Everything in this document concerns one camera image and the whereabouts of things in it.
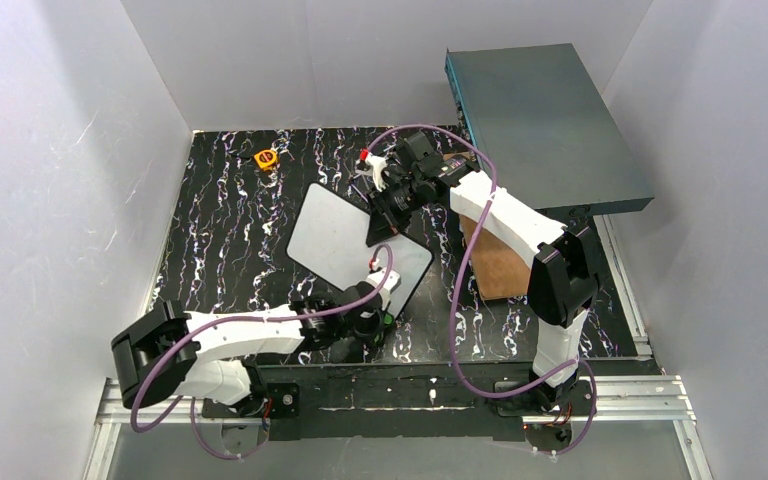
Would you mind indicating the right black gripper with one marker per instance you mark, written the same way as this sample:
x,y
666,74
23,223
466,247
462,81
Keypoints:
x,y
393,201

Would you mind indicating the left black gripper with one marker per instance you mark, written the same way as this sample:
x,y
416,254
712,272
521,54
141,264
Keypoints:
x,y
371,319

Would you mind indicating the small white whiteboard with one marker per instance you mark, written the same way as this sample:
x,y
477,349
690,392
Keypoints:
x,y
329,239

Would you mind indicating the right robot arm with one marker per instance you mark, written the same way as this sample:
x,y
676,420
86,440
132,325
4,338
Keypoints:
x,y
563,280

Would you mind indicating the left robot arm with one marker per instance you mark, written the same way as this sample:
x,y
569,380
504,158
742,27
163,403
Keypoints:
x,y
170,352

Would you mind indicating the brown wooden board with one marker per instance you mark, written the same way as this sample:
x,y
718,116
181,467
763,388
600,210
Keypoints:
x,y
498,272

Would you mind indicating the orange tape measure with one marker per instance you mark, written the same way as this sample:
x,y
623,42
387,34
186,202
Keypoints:
x,y
266,159

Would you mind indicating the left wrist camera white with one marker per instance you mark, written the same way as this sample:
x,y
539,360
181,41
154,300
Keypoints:
x,y
378,277

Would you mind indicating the grey metal network switch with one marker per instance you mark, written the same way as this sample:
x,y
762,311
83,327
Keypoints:
x,y
537,114

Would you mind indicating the aluminium frame rail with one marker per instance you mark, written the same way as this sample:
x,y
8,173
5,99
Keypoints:
x,y
401,412

